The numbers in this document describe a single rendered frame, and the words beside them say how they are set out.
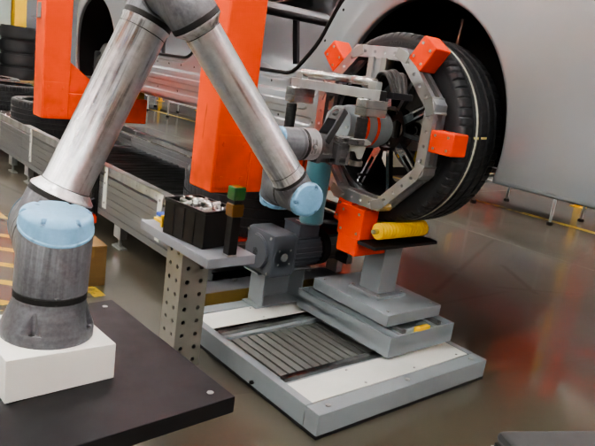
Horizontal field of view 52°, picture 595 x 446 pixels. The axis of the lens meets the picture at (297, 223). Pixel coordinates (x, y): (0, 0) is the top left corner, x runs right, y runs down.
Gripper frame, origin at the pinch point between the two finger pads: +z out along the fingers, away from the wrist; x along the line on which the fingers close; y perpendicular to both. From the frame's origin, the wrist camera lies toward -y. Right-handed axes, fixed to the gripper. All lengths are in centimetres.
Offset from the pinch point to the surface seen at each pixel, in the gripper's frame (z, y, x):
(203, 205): -37, 27, -27
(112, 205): -6, 63, -163
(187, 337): -36, 72, -30
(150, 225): -44, 38, -46
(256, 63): 0, -18, -60
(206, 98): -14, -3, -69
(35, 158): -6, 62, -285
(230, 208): -37.9, 23.3, -11.2
